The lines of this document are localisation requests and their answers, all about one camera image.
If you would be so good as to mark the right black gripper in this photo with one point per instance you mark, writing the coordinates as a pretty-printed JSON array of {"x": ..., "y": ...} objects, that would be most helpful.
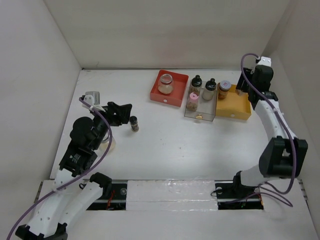
[{"x": 240, "y": 82}]

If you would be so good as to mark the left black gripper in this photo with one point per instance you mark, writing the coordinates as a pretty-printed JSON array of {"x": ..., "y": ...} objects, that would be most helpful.
[{"x": 122, "y": 111}]

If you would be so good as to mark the grey lid spice jar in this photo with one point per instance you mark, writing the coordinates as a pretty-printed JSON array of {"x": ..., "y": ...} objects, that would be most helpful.
[
  {"x": 240, "y": 92},
  {"x": 223, "y": 89}
]

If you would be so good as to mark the glass jar steel rim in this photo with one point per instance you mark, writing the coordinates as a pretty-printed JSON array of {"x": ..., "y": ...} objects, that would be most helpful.
[{"x": 165, "y": 84}]

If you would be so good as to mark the black cap white powder bottle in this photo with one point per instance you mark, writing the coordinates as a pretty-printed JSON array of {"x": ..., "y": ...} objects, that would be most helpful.
[{"x": 209, "y": 89}]

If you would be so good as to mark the black cap brown spice bottle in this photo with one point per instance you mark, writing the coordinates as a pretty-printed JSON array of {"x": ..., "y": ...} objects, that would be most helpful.
[{"x": 195, "y": 85}]

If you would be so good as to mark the pink lid spice bottle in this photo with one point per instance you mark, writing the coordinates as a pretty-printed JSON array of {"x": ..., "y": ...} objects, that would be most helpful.
[{"x": 192, "y": 102}]

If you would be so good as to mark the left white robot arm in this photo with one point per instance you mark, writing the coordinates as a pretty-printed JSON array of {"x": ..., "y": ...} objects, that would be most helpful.
[{"x": 60, "y": 208}]

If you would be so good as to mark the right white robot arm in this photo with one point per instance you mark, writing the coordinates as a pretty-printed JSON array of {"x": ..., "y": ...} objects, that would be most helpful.
[{"x": 284, "y": 155}]

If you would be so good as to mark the glass jar under left arm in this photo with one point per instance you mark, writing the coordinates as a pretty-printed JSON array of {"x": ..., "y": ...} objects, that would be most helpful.
[{"x": 107, "y": 141}]

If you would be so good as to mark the small black pepper grinder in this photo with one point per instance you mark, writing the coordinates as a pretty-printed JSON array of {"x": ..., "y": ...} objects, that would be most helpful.
[{"x": 134, "y": 123}]

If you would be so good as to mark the yellow plastic bin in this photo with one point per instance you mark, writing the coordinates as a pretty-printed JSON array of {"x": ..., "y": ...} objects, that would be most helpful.
[{"x": 231, "y": 104}]

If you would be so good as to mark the clear plastic bin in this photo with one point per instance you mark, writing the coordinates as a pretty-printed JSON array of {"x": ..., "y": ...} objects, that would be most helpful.
[{"x": 206, "y": 109}]

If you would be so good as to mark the red plastic bin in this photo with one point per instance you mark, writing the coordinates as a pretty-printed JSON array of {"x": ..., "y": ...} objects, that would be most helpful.
[{"x": 176, "y": 97}]

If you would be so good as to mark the white foam block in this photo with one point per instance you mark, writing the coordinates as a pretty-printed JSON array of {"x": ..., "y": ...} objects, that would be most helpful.
[{"x": 171, "y": 195}]

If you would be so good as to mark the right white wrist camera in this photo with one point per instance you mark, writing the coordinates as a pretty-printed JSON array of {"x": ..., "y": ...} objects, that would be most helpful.
[{"x": 263, "y": 61}]

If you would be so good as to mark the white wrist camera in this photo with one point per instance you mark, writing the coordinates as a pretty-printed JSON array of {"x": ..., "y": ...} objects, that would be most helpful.
[
  {"x": 92, "y": 98},
  {"x": 263, "y": 61}
]

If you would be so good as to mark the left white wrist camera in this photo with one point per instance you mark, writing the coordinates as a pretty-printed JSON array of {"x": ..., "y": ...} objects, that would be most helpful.
[{"x": 92, "y": 98}]

